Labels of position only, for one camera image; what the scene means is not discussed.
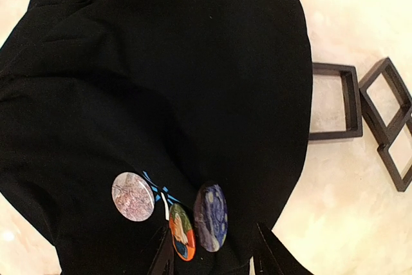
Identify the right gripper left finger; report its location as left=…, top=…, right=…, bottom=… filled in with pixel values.
left=147, top=226, right=174, bottom=275

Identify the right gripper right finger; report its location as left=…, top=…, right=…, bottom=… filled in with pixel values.
left=253, top=223, right=312, bottom=275

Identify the starry night blue brooch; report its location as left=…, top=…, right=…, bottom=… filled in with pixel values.
left=193, top=182, right=228, bottom=252

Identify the black garment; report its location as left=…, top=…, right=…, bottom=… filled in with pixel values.
left=1, top=0, right=312, bottom=274

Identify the orange portrait brooch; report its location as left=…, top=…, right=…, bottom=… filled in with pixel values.
left=169, top=204, right=196, bottom=261

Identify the pale pink round brooch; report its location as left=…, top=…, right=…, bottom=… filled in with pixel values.
left=111, top=172, right=155, bottom=222

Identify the black square frame far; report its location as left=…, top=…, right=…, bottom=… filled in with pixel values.
left=377, top=108, right=411, bottom=193

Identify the black square frame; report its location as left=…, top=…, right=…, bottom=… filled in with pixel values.
left=309, top=62, right=363, bottom=141
left=359, top=57, right=411, bottom=143
left=377, top=108, right=411, bottom=193

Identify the black square frame near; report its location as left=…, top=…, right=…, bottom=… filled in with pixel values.
left=309, top=62, right=363, bottom=141

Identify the black square frame middle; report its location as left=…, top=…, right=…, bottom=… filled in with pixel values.
left=359, top=57, right=411, bottom=143

